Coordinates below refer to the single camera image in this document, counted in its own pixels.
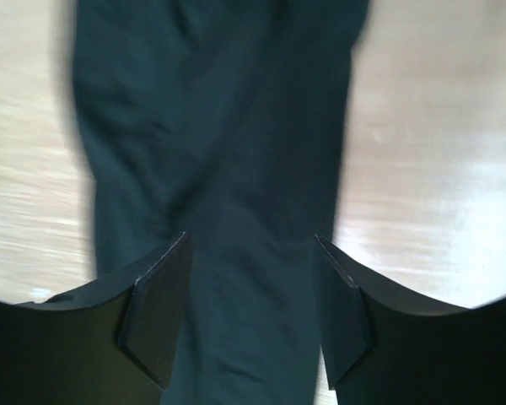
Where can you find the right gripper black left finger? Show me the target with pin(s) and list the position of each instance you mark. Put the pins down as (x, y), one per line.
(110, 341)

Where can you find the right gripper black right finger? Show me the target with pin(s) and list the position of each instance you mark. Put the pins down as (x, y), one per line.
(384, 343)

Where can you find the black t shirt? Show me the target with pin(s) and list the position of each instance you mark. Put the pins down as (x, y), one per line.
(223, 119)

